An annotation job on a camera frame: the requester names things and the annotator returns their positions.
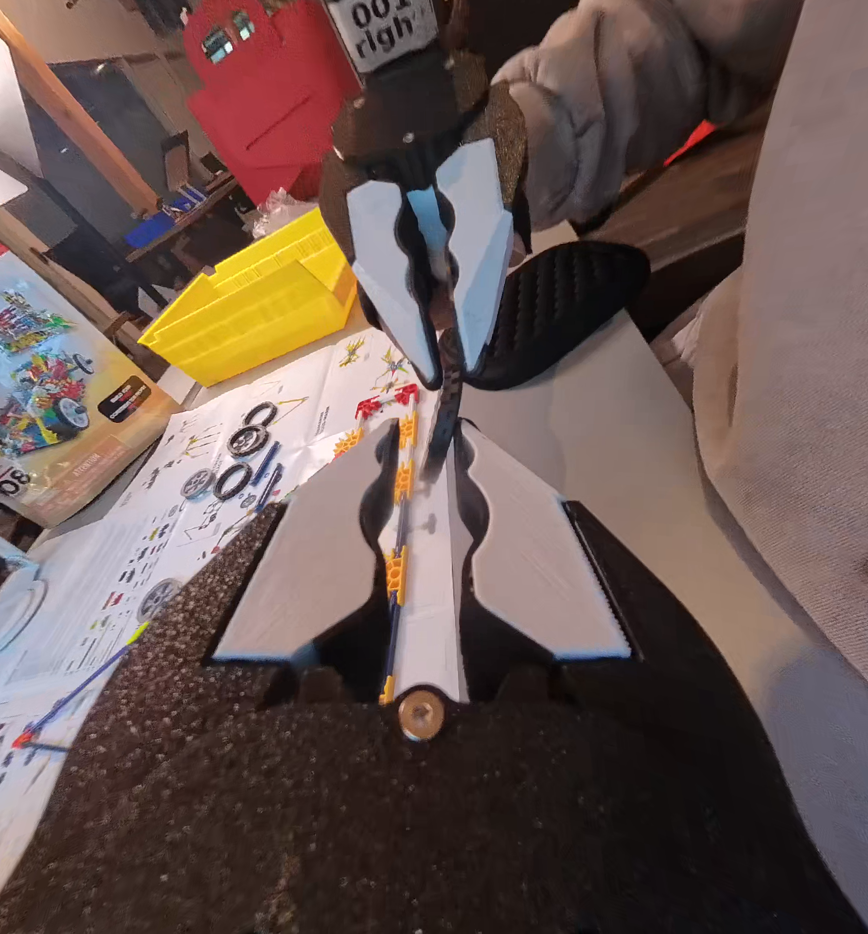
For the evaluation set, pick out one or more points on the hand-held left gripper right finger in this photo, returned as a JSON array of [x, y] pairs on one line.
[[551, 584]]

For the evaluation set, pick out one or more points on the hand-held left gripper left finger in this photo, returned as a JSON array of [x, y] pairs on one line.
[[295, 584]]

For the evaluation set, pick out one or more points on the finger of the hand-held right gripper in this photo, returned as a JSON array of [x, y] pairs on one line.
[[481, 248], [390, 263]]

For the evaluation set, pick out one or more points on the short blue plastic rod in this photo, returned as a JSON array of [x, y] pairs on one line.
[[266, 463]]

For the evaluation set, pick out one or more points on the yellow plastic parts bin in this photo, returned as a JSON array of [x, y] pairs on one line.
[[244, 314]]

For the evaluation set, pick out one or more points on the person's right forearm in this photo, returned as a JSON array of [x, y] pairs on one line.
[[624, 102]]

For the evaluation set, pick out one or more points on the grey desk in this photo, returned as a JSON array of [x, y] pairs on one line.
[[624, 423]]

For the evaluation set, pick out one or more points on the thick blue plastic rod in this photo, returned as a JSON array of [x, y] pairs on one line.
[[271, 488]]

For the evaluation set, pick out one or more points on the colourful rod and connector model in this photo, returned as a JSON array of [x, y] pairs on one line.
[[399, 569]]

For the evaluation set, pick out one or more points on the clear plastic bag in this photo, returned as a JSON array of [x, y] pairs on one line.
[[281, 216]]

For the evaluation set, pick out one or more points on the large fold-out instruction sheet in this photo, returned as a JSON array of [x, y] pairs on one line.
[[98, 584]]

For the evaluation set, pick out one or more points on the blue rods with small connectors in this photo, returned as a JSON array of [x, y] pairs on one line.
[[77, 686]]

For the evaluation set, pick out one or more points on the brown construction set bag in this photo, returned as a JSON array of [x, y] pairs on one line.
[[55, 394]]

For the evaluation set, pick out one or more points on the person in beige hoodie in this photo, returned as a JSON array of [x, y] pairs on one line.
[[828, 365]]

